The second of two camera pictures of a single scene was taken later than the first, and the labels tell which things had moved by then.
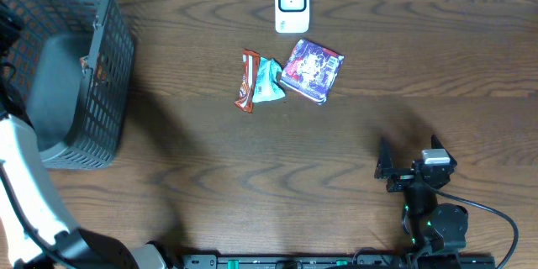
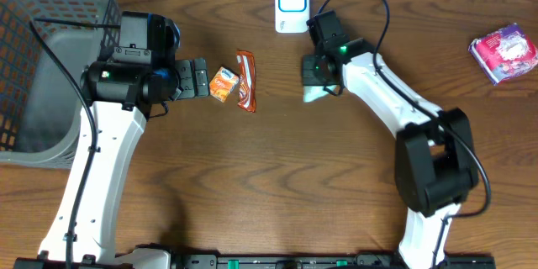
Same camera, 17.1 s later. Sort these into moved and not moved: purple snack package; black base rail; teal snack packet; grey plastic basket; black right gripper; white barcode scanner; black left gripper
Moved: black right gripper; black left gripper; teal snack packet; purple snack package
Not moved: grey plastic basket; black base rail; white barcode scanner
